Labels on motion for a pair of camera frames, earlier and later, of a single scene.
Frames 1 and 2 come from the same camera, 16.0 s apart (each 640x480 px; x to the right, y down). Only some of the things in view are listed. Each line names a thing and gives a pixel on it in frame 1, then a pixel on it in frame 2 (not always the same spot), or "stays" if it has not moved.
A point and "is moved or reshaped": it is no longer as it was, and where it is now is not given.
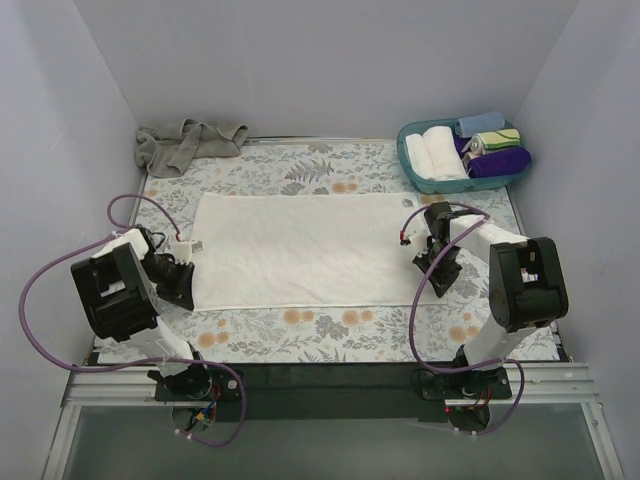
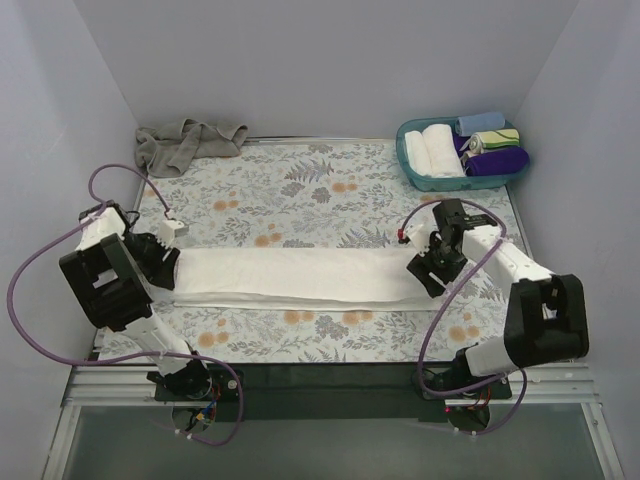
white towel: [264, 250] is moved or reshaped
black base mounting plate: [329, 393] stays
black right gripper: [439, 265] stays
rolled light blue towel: [470, 126] stays
